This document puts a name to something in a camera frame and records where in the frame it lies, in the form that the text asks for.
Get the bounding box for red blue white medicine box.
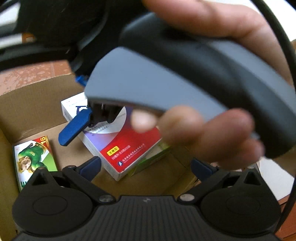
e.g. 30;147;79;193
61;91;163;182

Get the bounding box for green cartoon character box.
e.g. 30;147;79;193
13;136;57;191

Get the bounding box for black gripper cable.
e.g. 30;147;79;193
250;0;296;235

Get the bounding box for light green box in carton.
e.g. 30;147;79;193
128;141;171;177

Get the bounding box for person's right hand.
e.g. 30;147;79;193
129;0;293;171

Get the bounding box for white papers under phone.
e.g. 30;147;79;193
257;158;294;204

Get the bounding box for open cardboard box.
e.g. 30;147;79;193
0;73;200;241

